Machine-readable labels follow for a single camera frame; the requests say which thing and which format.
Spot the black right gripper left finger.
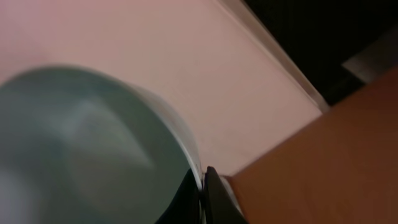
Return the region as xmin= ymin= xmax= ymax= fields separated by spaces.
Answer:
xmin=155 ymin=169 xmax=200 ymax=224

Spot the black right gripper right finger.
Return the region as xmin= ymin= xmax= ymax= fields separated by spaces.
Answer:
xmin=204 ymin=166 xmax=248 ymax=224

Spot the light blue bowl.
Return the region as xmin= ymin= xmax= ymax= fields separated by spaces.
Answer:
xmin=1 ymin=67 xmax=203 ymax=223

